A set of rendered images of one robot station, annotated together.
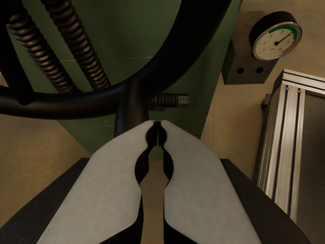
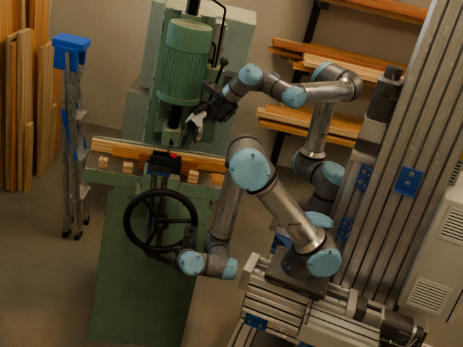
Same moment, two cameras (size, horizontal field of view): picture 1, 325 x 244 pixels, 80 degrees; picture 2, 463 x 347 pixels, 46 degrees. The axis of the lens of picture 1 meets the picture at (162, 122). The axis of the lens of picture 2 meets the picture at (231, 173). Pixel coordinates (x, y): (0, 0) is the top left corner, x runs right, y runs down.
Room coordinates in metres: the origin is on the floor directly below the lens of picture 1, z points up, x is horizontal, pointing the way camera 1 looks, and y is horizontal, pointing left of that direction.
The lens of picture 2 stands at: (-1.67, 0.32, 1.92)
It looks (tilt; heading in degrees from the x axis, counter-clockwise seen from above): 25 degrees down; 346
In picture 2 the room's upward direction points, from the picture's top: 14 degrees clockwise
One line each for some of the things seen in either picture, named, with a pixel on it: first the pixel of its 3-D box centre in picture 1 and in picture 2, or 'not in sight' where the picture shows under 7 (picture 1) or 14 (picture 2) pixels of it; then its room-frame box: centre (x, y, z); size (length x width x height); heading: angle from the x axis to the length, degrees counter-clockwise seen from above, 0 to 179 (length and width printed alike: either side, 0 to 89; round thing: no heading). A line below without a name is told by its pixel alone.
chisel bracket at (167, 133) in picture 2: not in sight; (171, 134); (0.48, 0.08, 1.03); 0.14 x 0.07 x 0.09; 177
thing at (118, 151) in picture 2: not in sight; (182, 161); (0.46, 0.01, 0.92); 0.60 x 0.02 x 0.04; 87
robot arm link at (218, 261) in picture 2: not in sight; (219, 264); (-0.20, -0.08, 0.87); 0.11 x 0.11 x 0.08; 86
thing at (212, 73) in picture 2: not in sight; (212, 83); (0.67, -0.08, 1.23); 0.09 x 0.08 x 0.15; 177
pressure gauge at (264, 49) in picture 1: (269, 40); not in sight; (0.24, -0.17, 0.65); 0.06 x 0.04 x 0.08; 87
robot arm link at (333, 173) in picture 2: not in sight; (330, 179); (0.35, -0.63, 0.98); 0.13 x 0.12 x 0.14; 31
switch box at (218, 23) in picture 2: not in sight; (215, 38); (0.78, -0.07, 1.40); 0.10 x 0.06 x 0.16; 177
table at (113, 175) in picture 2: not in sight; (158, 179); (0.36, 0.11, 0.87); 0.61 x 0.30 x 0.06; 87
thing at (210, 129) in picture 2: not in sight; (204, 127); (0.64, -0.08, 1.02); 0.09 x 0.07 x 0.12; 87
